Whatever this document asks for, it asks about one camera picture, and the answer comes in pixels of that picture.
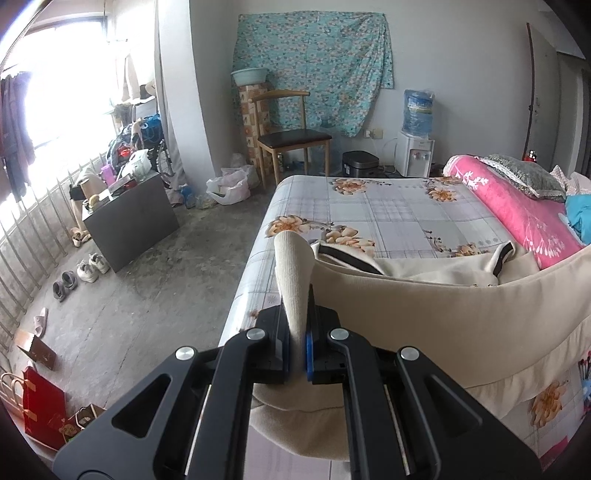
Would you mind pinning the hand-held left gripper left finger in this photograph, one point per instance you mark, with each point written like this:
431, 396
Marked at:
277, 355

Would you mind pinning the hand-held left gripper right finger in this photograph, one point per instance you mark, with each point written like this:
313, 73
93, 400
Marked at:
310, 357

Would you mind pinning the beige zip jacket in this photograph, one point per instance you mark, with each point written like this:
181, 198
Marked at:
415, 323

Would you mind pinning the dark hanging clothes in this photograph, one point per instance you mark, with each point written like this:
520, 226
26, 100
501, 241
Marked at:
14, 138

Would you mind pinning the bed with checked floral sheet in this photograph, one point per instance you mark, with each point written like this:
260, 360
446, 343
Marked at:
392, 217

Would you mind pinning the white plastic bag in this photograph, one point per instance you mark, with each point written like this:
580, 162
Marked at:
228, 189

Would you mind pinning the small blue bag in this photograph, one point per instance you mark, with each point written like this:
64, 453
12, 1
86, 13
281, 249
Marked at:
187, 196

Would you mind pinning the dark grey cabinet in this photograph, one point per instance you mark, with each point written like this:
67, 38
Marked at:
129, 226

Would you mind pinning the white sneaker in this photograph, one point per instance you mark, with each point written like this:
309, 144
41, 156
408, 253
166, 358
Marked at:
87, 271
99, 263

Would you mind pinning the black rice cooker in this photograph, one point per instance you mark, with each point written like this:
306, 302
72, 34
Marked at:
360, 164

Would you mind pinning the brown paper bag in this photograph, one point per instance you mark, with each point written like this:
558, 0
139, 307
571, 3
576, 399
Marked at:
81, 417

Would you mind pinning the wooden chair with dark seat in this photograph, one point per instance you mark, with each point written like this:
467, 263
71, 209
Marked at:
293, 138

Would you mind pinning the white water dispenser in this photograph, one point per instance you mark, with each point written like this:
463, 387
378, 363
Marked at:
415, 154

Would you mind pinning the beige heeled shoes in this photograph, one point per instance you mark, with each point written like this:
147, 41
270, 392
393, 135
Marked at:
81, 237

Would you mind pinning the patterned tiled stand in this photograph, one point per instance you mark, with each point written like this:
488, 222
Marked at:
249, 120

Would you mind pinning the red gift bag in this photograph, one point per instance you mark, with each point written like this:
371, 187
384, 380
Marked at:
44, 406

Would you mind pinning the pink slipper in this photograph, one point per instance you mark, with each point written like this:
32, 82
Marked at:
40, 323

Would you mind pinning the brown cardboard box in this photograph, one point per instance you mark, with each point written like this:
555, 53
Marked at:
36, 350

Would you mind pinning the pile of bags and clutter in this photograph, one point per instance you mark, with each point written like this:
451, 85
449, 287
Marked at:
131, 147

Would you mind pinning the pink floral blanket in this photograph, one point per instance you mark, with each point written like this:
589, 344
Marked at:
517, 207

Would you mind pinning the green plastic basin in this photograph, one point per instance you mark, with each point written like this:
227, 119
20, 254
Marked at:
249, 76

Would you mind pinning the grey patterned pillow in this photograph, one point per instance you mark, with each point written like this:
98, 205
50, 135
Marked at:
526, 177

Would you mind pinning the blue printed cloth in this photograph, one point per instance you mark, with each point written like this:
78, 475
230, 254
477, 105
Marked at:
579, 217

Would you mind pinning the beige hanging garment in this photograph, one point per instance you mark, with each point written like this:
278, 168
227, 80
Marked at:
132, 76

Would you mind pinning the pale pink patterned cloth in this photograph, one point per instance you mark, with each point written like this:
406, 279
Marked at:
572, 180

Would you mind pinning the door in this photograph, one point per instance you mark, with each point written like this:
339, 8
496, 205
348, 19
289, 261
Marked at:
554, 115

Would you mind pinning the dark wooden pole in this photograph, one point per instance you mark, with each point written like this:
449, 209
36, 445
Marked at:
532, 83

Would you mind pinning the wall socket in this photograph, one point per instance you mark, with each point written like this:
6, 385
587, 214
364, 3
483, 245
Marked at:
374, 134

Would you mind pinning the teal floral wall cloth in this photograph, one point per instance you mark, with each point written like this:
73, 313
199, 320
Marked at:
314, 64

